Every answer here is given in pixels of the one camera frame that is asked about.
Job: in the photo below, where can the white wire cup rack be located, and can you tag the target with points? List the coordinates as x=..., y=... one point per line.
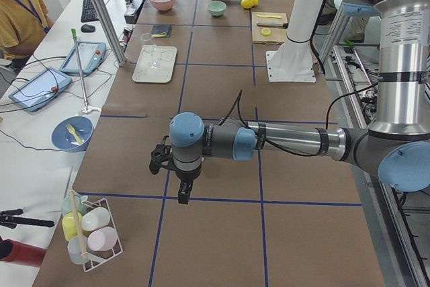
x=77, y=248

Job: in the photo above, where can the blue teach pendant tablet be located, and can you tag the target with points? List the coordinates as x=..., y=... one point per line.
x=91, y=55

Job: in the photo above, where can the yellow plastic knife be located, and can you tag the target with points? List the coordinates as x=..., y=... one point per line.
x=269, y=16

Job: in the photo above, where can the clear wine glass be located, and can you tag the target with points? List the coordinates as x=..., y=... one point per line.
x=149, y=50

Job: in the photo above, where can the steel cylinder muddler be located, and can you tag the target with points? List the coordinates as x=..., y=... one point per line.
x=272, y=25

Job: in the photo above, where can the black keyboard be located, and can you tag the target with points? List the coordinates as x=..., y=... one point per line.
x=88, y=12

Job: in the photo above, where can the black computer mouse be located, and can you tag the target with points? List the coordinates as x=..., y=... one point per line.
x=87, y=28

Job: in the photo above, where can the cream bear serving tray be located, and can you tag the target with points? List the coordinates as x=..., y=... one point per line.
x=165, y=56

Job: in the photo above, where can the pink cup in rack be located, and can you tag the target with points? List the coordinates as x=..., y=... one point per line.
x=102, y=239

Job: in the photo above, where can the aluminium frame post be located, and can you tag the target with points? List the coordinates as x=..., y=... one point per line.
x=109, y=31

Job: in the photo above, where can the lemon half slice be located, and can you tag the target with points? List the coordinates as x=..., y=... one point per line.
x=266, y=32

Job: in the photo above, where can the blue bowl with fork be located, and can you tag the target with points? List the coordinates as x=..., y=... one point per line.
x=73, y=134

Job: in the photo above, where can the yellow cup in rack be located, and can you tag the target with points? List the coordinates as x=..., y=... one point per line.
x=68, y=226

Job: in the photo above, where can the red bottle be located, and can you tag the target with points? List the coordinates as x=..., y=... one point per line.
x=21, y=253

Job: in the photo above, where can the light green bowl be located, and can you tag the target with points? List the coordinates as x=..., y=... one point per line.
x=216, y=8

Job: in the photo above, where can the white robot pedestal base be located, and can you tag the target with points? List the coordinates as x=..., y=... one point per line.
x=292, y=62

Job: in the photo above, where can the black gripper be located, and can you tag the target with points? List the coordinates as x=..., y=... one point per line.
x=187, y=177

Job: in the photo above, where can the wooden cutting board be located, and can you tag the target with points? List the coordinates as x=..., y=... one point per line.
x=278, y=35

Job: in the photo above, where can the grey folded cloth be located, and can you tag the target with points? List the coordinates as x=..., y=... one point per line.
x=161, y=31

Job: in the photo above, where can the seated person yellow shirt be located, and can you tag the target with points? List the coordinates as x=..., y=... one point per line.
x=24, y=25

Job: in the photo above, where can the white cup in rack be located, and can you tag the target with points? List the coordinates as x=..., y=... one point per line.
x=95, y=219

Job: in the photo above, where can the black tripod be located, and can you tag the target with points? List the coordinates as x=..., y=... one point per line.
x=10, y=219

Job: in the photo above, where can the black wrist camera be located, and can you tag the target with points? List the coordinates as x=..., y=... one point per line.
x=161, y=157

